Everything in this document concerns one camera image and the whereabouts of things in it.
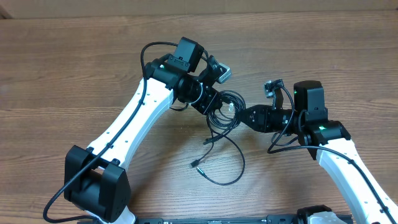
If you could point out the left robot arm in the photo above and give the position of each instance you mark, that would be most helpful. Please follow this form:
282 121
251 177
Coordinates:
96 176

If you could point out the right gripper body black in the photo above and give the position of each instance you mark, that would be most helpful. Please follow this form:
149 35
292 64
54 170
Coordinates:
252 116

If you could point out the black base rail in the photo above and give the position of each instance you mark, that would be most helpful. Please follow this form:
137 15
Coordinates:
270 219

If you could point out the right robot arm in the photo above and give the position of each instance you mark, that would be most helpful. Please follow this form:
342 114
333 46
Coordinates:
306 126

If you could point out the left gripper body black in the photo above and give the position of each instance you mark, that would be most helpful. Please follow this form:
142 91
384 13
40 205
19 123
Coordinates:
210 101

